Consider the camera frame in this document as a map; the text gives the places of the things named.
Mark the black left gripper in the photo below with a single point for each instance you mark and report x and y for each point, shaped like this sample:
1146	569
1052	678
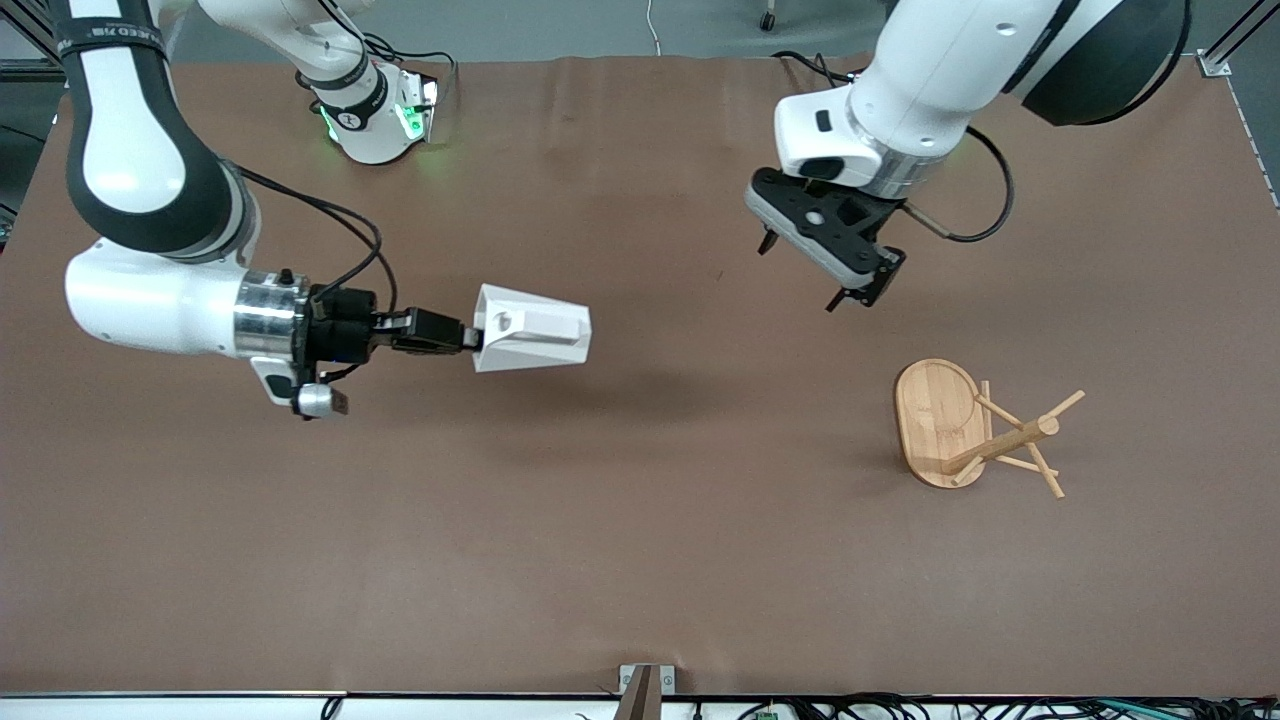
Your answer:
868	217

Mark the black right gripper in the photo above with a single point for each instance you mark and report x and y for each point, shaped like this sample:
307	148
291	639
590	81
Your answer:
342	338

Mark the white faceted cup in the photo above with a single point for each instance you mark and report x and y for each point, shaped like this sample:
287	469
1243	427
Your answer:
540	335

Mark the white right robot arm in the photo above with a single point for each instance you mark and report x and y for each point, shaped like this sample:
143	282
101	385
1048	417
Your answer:
130	150

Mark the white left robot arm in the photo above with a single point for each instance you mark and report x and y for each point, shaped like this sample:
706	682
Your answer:
930	70

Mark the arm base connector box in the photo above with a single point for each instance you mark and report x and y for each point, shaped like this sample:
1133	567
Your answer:
415	105

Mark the wooden cup rack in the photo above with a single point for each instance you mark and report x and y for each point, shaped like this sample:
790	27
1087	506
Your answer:
935	420

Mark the brown table cover sheet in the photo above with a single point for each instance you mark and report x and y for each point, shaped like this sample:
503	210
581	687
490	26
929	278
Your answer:
600	500

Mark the black caster wheel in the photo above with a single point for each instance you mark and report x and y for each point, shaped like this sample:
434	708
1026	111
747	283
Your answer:
768	20

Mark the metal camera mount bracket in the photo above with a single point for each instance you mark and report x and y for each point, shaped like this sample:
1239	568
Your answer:
640	690

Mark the aluminium frame profile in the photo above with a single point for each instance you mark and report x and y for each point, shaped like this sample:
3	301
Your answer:
1215	62
30	30

